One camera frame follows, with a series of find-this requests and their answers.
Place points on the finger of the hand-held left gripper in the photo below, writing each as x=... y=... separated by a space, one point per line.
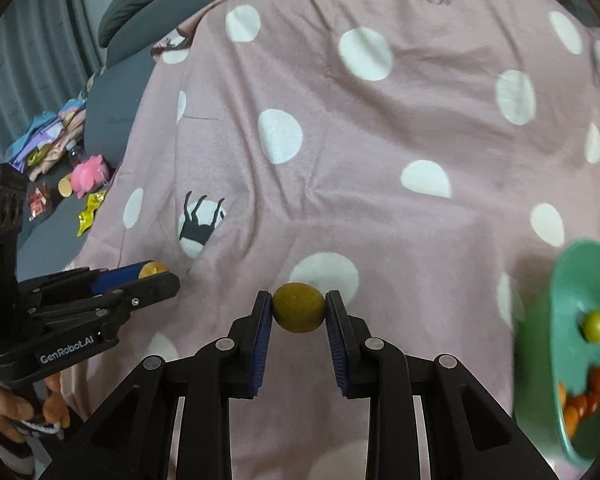
x=115 y=277
x=145 y=290

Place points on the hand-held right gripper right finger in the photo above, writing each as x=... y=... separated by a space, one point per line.
x=337 y=345

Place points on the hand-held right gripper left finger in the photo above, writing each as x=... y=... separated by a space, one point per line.
x=262 y=345

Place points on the small beige round fruit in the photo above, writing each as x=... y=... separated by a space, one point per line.
x=298 y=312
x=152 y=269

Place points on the green plastic bowl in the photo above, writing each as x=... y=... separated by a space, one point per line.
x=555 y=340

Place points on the yellow-green round fruit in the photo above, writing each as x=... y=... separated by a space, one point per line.
x=596 y=326

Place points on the person's left forearm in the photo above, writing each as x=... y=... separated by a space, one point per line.
x=5 y=457

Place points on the person's left hand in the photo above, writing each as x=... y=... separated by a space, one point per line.
x=5 y=410

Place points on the yellow packet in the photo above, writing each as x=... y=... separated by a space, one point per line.
x=90 y=210

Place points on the yellow cup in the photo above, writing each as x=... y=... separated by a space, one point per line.
x=65 y=187

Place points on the pink plush toy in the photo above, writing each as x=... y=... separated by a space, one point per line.
x=87 y=175

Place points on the red packet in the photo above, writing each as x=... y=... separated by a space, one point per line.
x=40 y=200

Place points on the pile of clothes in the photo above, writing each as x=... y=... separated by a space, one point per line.
x=50 y=140

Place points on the pink polka dot blanket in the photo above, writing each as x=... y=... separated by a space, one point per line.
x=380 y=135

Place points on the grey curtain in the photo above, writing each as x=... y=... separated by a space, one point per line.
x=30 y=35

